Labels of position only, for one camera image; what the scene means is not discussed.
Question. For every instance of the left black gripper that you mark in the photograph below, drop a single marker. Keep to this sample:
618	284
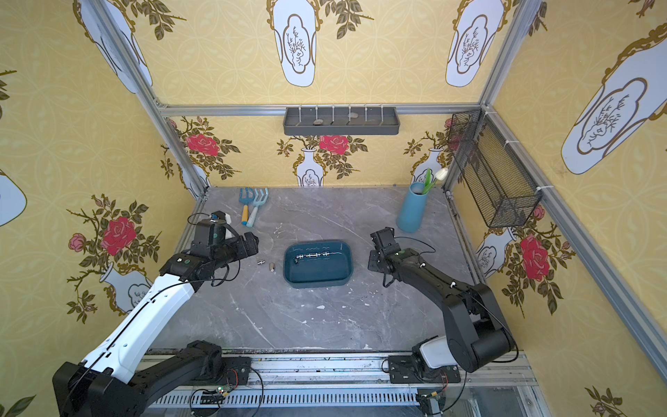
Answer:
245	245

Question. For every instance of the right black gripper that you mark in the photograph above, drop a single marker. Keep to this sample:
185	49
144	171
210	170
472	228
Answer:
383	249

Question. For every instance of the teal plastic storage box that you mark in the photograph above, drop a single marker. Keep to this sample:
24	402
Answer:
318	264

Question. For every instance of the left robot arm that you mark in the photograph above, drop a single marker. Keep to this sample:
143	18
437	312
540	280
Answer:
107	381

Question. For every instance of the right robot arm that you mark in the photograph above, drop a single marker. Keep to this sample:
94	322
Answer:
476	332

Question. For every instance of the teal cylindrical vase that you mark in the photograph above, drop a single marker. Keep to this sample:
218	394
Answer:
413	208

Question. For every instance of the light blue garden fork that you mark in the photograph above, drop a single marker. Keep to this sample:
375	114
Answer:
261	197

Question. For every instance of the white tulip flower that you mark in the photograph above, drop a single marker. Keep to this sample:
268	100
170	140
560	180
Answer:
433	178

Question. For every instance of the blue garden rake yellow handle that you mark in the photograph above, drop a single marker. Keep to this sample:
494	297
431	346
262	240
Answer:
246	197

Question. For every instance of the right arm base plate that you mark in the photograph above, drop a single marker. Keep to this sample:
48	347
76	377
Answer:
408	369

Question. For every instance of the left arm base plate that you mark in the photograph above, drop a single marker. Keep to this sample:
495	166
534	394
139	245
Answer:
232	370

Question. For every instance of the black wire mesh basket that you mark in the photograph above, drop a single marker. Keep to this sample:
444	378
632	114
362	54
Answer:
504	191

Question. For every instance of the grey wall shelf tray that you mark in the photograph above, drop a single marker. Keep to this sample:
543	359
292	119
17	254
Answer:
341	120

